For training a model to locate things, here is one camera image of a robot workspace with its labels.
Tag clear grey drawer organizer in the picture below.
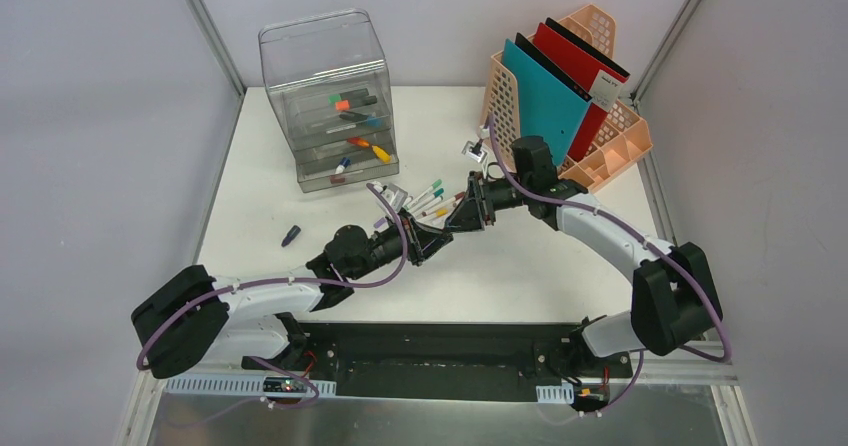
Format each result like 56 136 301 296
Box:
258 9 400 193

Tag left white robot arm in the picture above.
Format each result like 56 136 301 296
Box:
131 211 454 379

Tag orange cap black highlighter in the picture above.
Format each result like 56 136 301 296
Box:
334 95 378 111

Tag teal cap marker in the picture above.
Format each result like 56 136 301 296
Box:
411 188 444 213

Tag red folder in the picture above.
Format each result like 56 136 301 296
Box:
532 18 630 162

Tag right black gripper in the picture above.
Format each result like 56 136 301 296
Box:
443 171 531 235

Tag peach plastic file rack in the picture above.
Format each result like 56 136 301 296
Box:
481 4 653 192

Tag yellow cap marker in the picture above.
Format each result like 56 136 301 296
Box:
423 208 451 224

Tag teal folder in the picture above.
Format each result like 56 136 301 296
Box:
501 33 590 166

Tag orange red short marker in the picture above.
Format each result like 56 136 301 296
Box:
347 137 371 148

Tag green cap black highlighter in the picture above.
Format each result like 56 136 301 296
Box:
328 88 369 105

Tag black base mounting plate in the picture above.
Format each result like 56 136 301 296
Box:
267 316 634 402

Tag blue cap black highlighter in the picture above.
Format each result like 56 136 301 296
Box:
339 110 382 129

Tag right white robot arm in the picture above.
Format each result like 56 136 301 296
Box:
444 136 732 376

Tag dark red cap marker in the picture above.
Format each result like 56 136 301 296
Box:
424 192 465 215

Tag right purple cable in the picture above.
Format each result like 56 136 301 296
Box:
486 112 733 419

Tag dark navy small bottle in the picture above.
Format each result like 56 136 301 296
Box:
280 225 301 248

